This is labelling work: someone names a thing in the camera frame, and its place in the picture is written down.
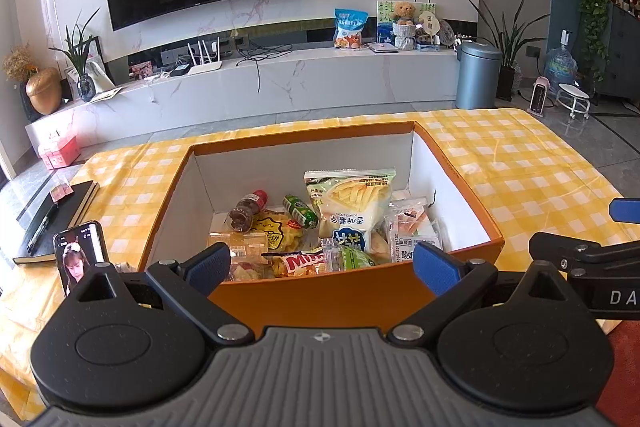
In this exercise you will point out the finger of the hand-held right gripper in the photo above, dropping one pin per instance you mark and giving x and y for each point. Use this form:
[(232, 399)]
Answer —
[(600, 254), (625, 209)]

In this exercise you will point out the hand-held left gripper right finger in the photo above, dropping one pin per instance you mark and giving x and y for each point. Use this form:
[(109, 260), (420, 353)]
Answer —
[(435, 264)]

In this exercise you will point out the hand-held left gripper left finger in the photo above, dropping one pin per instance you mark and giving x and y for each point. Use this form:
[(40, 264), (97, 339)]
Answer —
[(207, 264)]

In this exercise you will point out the clear white candy bag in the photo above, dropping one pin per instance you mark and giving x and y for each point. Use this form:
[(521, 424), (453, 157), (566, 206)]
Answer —
[(415, 252)]

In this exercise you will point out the dried fruit chips bag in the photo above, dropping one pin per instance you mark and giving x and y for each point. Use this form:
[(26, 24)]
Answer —
[(240, 252)]

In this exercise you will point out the white red sausage packet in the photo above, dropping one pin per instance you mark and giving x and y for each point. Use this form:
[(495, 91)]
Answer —
[(410, 217)]

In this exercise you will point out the small cola bottle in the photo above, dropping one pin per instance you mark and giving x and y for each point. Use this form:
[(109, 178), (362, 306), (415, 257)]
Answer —
[(247, 209)]

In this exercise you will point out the orange cardboard box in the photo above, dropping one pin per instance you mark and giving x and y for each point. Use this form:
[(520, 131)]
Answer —
[(200, 187)]

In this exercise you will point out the yellow waffle pack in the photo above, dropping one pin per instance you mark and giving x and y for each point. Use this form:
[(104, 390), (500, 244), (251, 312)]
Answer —
[(277, 229)]

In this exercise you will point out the green pickle packet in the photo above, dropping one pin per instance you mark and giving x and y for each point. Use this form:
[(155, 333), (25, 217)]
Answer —
[(356, 257)]

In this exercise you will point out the orange corn snack bag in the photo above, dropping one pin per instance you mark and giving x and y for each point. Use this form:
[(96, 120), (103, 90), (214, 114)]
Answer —
[(295, 263)]

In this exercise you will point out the white green fries snack bag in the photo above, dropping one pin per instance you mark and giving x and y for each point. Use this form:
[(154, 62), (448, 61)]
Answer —
[(350, 202)]

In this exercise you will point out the green sausage stick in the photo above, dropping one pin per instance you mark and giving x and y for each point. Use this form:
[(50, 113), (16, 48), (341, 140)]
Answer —
[(300, 212)]

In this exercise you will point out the red knit cloth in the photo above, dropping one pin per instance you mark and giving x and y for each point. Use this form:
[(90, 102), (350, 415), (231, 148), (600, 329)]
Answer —
[(625, 372)]

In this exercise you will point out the white round rolling stool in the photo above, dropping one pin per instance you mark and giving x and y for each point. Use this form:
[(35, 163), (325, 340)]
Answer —
[(574, 92)]

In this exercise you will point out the smartphone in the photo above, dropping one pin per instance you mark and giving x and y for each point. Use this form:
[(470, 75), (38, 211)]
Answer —
[(80, 252)]

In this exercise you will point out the yellow checkered tablecloth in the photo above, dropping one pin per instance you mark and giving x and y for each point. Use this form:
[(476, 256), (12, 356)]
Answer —
[(500, 142)]

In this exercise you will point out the pink space heater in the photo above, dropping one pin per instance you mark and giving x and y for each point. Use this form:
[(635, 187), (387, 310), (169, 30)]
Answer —
[(539, 99)]

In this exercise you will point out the black notebook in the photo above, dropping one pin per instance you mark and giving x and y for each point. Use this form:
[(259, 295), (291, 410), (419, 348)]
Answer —
[(65, 217)]

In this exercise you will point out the dark grey cabinet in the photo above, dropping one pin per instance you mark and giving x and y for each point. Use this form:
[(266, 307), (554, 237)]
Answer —
[(625, 57)]

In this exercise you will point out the blue water jug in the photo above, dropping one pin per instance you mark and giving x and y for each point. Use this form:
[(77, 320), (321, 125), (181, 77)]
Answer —
[(560, 67)]

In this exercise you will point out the black pen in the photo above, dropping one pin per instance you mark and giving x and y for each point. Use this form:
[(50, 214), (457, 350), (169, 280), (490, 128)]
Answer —
[(42, 229)]

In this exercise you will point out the long-leaf potted plant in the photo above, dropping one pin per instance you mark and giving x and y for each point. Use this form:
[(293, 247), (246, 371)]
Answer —
[(506, 82)]

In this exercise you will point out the pink tissue box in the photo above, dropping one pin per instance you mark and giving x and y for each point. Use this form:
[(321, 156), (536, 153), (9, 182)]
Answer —
[(60, 152)]

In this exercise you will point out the blue-grey pedal trash can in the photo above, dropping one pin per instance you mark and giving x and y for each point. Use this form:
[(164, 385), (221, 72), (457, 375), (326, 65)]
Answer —
[(477, 77)]

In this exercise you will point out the white router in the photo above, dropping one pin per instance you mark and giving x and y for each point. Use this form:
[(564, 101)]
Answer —
[(202, 67)]

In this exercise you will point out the white marble tv counter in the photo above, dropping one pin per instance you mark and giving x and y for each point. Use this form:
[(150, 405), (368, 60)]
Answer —
[(300, 82)]

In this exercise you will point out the pink card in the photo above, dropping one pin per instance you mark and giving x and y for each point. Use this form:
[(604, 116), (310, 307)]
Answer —
[(141, 70)]

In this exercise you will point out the plant in blue vase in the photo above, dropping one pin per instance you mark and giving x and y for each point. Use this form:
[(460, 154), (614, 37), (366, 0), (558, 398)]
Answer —
[(85, 87)]

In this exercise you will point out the white tablet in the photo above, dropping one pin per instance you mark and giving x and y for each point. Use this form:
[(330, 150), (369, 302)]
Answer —
[(384, 48)]

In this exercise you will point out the white woven basket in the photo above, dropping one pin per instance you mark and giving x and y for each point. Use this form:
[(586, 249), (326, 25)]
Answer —
[(405, 37)]

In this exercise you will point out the decorative plate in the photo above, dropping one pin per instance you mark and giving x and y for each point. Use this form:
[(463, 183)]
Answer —
[(447, 32)]

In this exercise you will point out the gold acorn vase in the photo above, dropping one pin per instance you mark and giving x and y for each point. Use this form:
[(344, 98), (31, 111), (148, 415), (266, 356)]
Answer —
[(44, 92)]

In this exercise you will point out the blue carton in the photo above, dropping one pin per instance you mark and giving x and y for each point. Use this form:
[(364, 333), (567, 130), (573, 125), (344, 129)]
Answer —
[(384, 32)]

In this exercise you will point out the round paper fan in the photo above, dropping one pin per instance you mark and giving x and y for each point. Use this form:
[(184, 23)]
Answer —
[(428, 24)]

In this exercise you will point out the blue snack bag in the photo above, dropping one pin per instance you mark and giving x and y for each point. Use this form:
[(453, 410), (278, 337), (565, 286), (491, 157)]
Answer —
[(351, 32)]

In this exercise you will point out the brown teddy bear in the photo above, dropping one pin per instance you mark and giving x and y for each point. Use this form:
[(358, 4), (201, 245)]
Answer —
[(403, 13)]

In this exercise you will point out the green white picture board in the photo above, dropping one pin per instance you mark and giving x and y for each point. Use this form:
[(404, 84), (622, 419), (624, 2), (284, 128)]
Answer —
[(384, 14)]

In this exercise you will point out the dried flower bunch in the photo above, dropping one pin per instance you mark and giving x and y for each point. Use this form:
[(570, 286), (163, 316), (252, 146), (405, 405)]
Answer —
[(19, 63)]

